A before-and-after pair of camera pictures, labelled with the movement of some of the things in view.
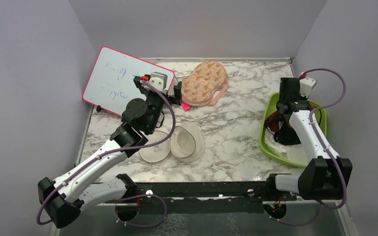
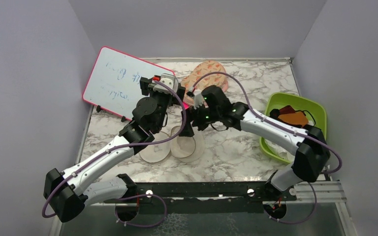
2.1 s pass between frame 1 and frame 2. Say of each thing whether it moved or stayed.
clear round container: stayed
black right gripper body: moved
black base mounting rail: stayed
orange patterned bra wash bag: stayed
